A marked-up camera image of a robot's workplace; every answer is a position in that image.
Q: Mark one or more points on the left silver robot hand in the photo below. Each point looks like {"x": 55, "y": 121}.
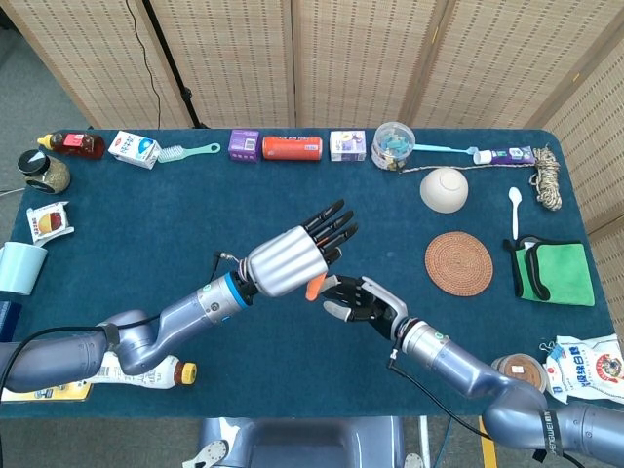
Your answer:
{"x": 287, "y": 261}

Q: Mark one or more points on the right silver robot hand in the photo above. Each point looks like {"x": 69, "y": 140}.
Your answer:
{"x": 370, "y": 302}

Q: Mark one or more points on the orange stretchy toy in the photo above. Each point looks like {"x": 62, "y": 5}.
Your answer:
{"x": 314, "y": 288}

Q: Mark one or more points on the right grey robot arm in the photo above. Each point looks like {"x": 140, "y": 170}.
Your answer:
{"x": 463, "y": 361}

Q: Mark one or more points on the brown rattan coaster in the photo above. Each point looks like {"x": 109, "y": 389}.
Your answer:
{"x": 458, "y": 263}

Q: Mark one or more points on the orange can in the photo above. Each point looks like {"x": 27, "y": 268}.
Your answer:
{"x": 292, "y": 148}

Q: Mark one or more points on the purple box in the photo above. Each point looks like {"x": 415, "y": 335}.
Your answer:
{"x": 244, "y": 146}

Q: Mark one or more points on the white purple carton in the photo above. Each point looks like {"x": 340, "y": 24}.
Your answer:
{"x": 348, "y": 146}

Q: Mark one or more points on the cream bowl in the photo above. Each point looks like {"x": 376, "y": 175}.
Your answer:
{"x": 443, "y": 190}

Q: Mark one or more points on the blue tablecloth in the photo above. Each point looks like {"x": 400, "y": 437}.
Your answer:
{"x": 146, "y": 219}

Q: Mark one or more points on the clear jar of clips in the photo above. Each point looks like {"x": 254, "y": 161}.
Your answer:
{"x": 392, "y": 148}

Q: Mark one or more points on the grey robot torso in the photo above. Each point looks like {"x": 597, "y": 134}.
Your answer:
{"x": 302, "y": 443}

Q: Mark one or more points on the round brown lidded cup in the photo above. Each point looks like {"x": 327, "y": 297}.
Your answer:
{"x": 519, "y": 368}

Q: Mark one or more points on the light blue toothbrush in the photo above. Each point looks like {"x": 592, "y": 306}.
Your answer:
{"x": 439, "y": 148}

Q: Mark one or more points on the tea bottle yellow cap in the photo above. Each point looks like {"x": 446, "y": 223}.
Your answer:
{"x": 161, "y": 375}

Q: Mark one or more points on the white plastic spoon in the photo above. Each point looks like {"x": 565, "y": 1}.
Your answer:
{"x": 515, "y": 195}

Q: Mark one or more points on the binder clip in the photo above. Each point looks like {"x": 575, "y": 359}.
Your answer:
{"x": 548, "y": 347}

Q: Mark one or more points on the white blue milk carton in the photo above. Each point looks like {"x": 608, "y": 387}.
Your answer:
{"x": 134, "y": 148}

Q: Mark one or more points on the green cloth black edge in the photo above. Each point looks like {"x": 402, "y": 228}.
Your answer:
{"x": 560, "y": 273}

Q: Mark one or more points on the purple white toothpaste tube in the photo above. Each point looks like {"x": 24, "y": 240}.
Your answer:
{"x": 507, "y": 155}

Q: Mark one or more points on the bamboo folding screen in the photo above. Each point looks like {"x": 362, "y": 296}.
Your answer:
{"x": 365, "y": 58}

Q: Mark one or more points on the black stand pole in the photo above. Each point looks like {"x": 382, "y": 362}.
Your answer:
{"x": 170, "y": 63}

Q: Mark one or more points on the white sugar bag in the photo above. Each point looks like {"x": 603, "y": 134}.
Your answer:
{"x": 595, "y": 365}

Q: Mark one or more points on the red sauce bottle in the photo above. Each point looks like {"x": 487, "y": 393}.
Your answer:
{"x": 83, "y": 145}

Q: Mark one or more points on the white red snack packet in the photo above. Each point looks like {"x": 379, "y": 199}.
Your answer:
{"x": 49, "y": 222}

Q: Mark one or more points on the glass jar black lid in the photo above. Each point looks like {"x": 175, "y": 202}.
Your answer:
{"x": 46, "y": 173}

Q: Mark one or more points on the light blue mug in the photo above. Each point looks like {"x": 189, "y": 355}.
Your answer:
{"x": 19, "y": 268}

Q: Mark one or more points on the yellow razor package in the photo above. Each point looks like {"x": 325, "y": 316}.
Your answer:
{"x": 49, "y": 392}

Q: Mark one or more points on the dark blue box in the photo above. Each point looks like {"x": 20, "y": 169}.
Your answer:
{"x": 10, "y": 322}

